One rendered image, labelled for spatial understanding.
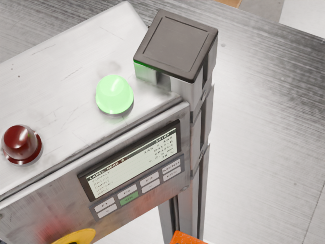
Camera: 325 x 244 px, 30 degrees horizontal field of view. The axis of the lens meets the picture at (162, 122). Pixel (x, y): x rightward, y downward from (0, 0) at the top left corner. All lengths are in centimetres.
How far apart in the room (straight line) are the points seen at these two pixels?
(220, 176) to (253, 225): 10
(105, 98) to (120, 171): 7
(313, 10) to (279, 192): 39
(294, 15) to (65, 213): 87
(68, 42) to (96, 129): 7
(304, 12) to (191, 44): 86
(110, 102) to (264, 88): 78
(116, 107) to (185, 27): 7
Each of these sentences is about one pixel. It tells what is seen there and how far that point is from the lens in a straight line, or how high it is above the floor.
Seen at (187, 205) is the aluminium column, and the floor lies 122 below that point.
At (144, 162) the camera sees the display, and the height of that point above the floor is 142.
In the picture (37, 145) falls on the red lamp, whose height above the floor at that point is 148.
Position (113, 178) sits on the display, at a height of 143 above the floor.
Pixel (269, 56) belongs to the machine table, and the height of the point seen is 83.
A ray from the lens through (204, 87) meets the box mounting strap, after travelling 45.
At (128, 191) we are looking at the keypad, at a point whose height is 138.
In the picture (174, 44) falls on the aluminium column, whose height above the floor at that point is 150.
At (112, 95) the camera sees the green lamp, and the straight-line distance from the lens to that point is 40.
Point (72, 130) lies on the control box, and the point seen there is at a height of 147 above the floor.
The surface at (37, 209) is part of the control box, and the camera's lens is 44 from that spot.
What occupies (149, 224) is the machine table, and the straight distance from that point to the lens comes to 106.
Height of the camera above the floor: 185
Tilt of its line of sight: 65 degrees down
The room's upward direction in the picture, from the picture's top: 6 degrees counter-clockwise
